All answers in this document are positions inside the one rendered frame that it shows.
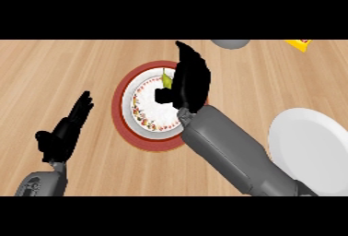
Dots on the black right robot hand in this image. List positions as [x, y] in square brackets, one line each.
[191, 80]

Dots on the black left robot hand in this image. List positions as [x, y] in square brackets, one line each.
[63, 136]

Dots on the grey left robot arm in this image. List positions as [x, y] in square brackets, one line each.
[43, 181]

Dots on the green pear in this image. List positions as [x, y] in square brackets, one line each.
[166, 80]

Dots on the red-rimmed patterned plate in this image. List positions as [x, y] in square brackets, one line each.
[149, 116]

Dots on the plain white plate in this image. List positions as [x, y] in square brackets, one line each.
[312, 150]

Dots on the grey round object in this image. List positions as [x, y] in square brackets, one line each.
[230, 43]

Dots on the yellow packet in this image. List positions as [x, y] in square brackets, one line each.
[299, 43]

